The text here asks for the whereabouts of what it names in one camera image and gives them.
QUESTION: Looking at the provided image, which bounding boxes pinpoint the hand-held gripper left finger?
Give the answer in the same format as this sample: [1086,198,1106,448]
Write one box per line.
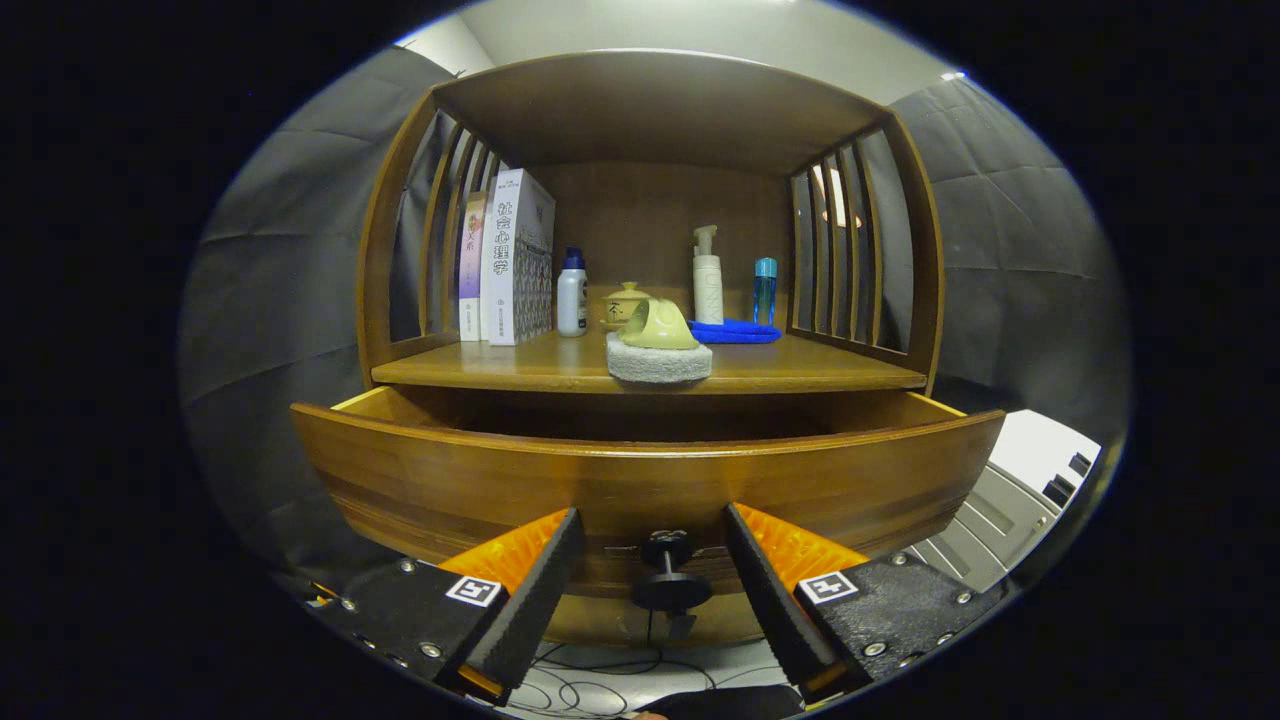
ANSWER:
[305,506,588,706]

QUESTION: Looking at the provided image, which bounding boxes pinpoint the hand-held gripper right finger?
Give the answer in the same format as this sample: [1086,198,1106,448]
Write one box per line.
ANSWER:
[723,502,1006,704]

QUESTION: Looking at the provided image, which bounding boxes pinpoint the black drawer knob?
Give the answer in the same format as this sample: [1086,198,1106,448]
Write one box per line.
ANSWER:
[631,530,714,613]

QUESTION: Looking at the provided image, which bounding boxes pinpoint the curved wooden drawer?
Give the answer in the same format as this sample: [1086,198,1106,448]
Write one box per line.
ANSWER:
[290,385,1007,601]

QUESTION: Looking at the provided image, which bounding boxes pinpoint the grey sponge with yellow handle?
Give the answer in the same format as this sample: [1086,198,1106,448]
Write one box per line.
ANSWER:
[605,297,714,384]

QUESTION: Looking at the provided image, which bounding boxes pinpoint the wooden countertop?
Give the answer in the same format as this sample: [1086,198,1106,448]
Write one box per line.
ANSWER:
[370,330,928,394]

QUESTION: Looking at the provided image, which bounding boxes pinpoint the brown wooden cabinet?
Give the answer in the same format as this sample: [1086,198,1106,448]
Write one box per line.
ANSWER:
[357,48,946,646]

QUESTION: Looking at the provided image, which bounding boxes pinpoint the folded blue cloth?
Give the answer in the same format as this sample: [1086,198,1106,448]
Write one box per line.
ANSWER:
[688,318,783,345]

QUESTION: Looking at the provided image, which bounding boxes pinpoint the white bottle with blue cap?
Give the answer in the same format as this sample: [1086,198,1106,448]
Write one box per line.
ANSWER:
[556,247,589,338]

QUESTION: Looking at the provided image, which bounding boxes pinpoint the grey white appliance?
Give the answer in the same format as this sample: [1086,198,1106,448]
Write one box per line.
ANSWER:
[905,409,1103,593]

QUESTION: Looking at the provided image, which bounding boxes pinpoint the clear blue bottle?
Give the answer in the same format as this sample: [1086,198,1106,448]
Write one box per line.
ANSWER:
[752,257,779,327]

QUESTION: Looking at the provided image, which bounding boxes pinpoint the yellow lidded tea bowl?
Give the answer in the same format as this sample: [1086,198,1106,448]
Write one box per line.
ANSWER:
[601,282,653,331]

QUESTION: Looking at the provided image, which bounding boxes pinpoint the white pump bottle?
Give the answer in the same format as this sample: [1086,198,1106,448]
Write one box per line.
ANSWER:
[692,225,725,325]

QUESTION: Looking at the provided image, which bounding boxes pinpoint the thin pink book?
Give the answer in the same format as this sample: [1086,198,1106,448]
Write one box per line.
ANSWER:
[458,191,491,343]

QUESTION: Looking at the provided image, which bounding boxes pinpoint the thick white book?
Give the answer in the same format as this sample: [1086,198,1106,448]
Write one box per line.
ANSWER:
[479,168,557,347]

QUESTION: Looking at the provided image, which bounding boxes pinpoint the black floor cables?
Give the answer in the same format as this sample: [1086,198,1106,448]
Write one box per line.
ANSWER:
[515,640,791,716]

